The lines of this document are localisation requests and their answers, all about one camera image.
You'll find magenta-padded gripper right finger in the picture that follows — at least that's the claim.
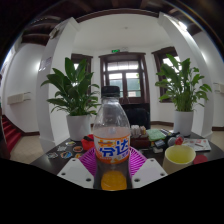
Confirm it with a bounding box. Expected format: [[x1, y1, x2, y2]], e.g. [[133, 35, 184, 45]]
[[128, 147, 168, 190]]

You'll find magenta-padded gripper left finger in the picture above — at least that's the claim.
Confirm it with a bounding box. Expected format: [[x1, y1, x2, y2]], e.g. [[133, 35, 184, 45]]
[[56, 147, 99, 190]]

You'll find orange soda plastic bottle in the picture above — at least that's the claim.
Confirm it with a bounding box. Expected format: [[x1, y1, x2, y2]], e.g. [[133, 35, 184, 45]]
[[92, 85, 132, 192]]

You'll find round colourful sticker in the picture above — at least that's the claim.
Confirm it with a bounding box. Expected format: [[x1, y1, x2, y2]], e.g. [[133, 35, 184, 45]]
[[60, 150, 73, 159]]

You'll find yellow-green cup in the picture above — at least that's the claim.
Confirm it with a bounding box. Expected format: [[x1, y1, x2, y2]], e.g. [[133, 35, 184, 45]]
[[162, 144, 197, 175]]

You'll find light green pad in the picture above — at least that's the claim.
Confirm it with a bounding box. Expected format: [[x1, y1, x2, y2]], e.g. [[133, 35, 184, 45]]
[[146, 128, 167, 142]]

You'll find leafy plant in white pot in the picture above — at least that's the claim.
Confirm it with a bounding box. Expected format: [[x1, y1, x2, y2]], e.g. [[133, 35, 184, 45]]
[[154, 53, 213, 137], [40, 57, 102, 142]]

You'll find flat round red coaster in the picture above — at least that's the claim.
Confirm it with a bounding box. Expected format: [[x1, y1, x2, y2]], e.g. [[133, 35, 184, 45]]
[[192, 154, 209, 165]]

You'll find printed paper leaflet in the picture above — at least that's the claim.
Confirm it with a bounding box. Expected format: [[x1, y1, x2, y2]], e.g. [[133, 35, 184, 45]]
[[181, 138, 212, 153]]

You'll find black chair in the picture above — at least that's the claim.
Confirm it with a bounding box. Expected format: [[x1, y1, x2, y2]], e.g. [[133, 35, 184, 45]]
[[120, 102, 152, 130]]

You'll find red carpeted staircase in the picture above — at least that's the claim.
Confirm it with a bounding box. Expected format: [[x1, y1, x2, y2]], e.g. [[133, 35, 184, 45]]
[[1, 114, 23, 153]]

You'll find dark wooden double door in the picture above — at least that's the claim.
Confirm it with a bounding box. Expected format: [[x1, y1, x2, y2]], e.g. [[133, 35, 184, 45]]
[[98, 51, 151, 106]]

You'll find dark-framed window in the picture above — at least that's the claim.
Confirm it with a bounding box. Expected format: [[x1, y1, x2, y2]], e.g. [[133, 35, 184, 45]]
[[151, 46, 183, 103], [70, 53, 94, 73]]

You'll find white wall radiator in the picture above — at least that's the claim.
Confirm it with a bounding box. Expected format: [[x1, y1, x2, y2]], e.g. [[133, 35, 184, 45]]
[[213, 82, 224, 95], [6, 92, 32, 106]]

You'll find white paper wall notice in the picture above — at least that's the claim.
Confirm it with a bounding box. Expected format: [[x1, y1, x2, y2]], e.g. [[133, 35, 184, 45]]
[[38, 56, 53, 72]]

